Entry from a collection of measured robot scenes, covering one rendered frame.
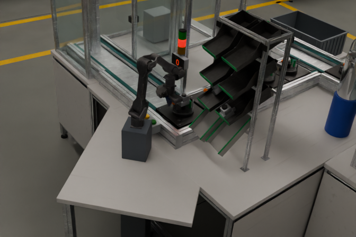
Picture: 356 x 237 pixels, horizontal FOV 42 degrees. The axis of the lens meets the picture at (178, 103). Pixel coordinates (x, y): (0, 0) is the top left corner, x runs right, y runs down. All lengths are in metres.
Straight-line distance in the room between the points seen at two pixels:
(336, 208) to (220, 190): 0.78
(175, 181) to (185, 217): 0.26
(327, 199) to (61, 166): 2.13
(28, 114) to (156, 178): 2.31
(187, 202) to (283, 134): 0.87
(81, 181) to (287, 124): 1.38
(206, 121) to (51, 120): 2.16
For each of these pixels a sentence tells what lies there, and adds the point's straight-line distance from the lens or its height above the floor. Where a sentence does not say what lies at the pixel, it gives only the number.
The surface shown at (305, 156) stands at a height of 0.86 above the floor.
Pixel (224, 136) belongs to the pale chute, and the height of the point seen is 1.05.
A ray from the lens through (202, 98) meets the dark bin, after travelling 2.59.
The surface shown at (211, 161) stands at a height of 0.86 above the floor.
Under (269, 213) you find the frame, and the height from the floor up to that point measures 0.69.
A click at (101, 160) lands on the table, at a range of 2.67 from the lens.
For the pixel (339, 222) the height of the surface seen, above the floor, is 0.54.
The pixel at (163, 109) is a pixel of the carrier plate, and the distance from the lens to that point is 2.88.
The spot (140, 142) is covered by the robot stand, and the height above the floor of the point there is 1.00.
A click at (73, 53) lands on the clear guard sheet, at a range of 3.53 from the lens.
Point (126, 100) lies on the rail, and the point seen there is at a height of 0.92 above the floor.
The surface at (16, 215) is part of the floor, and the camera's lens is 3.64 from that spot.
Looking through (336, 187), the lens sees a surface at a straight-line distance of 2.89.
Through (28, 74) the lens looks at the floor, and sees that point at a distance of 5.28.
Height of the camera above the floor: 2.58
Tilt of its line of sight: 33 degrees down
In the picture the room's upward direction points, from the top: 4 degrees clockwise
